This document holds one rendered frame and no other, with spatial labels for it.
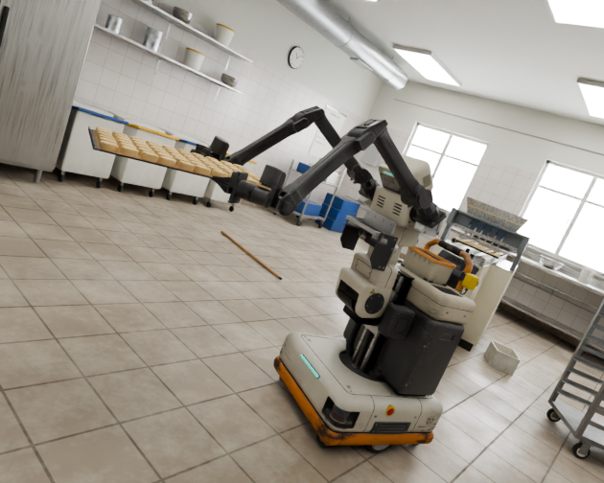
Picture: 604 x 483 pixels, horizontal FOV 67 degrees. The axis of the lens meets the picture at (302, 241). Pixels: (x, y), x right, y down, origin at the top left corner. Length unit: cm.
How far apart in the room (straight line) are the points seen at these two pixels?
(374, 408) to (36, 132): 365
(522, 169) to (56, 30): 640
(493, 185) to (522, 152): 64
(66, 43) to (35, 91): 48
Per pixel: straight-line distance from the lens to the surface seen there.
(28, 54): 452
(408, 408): 231
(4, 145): 461
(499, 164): 804
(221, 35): 622
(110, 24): 553
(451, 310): 218
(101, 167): 524
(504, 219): 455
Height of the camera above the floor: 118
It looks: 11 degrees down
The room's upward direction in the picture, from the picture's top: 22 degrees clockwise
